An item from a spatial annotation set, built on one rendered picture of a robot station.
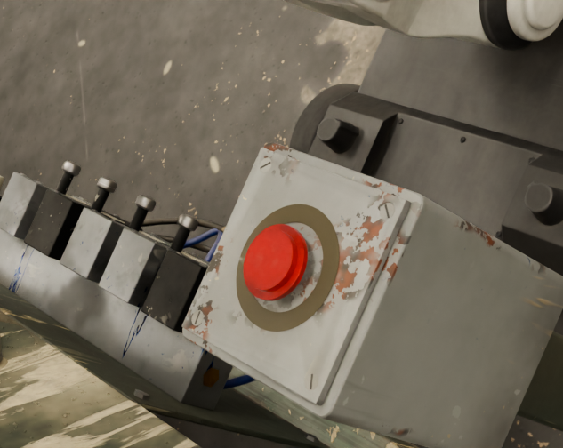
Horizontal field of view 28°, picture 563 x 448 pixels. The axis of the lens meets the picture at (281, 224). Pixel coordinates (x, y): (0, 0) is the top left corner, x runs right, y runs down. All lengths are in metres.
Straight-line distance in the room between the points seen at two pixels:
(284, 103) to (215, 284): 1.38
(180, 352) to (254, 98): 1.18
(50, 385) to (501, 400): 0.34
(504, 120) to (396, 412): 0.93
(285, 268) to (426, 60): 1.05
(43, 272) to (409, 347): 0.54
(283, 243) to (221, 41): 1.60
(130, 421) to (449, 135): 0.81
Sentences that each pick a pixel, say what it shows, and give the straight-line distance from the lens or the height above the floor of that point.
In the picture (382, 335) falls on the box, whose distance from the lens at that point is 0.55.
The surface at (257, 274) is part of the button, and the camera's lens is 0.57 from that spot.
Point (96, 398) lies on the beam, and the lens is 0.82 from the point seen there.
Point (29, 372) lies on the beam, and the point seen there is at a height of 0.84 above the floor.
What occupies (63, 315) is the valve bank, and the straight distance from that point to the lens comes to 1.01.
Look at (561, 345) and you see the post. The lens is 0.75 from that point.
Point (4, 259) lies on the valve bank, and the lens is 1.10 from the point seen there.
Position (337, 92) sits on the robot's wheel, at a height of 0.17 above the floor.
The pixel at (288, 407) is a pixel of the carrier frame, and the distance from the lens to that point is 1.54.
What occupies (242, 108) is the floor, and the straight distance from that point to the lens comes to 2.04.
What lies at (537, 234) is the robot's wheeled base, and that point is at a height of 0.21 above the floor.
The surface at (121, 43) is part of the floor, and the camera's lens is 2.38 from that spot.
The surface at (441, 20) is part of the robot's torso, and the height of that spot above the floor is 0.39.
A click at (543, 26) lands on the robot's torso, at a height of 0.27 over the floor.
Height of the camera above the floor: 1.35
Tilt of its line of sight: 46 degrees down
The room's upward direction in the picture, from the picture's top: 65 degrees counter-clockwise
